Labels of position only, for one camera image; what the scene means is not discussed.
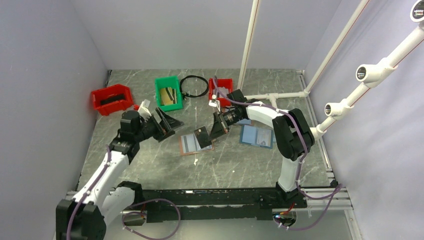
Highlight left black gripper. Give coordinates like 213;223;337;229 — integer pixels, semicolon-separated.
134;107;184;143

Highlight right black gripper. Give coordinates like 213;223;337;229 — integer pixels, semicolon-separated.
208;109;239;142

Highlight black credit card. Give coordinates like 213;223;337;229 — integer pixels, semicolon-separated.
193;126;212;149

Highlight brown card holder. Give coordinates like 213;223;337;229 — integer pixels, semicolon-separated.
179;133;214;156

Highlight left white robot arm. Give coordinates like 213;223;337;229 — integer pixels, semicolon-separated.
55;107;184;240

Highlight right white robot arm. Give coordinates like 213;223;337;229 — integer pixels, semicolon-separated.
195;89;315;208

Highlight gold card in green bin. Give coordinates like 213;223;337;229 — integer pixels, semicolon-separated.
159;87;177;106

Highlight white cards in red bin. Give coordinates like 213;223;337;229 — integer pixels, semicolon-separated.
214;87;230;98

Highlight blue card holder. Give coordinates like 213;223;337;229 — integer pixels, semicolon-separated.
236;119;277;149

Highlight green bin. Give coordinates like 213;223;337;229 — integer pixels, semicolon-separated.
154;75;183;112

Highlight right red bin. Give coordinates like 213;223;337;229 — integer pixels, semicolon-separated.
208;78;234;109

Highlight red bin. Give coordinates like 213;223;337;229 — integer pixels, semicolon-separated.
208;78;234;109
91;84;134;116

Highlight left red bin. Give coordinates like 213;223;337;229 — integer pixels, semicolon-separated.
91;84;134;116

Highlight black base bar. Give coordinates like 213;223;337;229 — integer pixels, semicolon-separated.
126;186;307;223

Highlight black cable loop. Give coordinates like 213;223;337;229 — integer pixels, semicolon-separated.
179;75;210;99

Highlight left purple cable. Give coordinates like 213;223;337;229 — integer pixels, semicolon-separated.
65;145;182;240

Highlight purple cable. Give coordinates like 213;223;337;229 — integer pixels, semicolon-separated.
211;76;344;232
65;145;182;240

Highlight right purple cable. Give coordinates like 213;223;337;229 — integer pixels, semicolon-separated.
211;76;344;232

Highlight aluminium rail frame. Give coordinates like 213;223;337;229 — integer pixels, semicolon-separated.
55;182;361;240

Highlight white pvc pipe frame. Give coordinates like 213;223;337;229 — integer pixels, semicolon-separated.
247;0;424;140

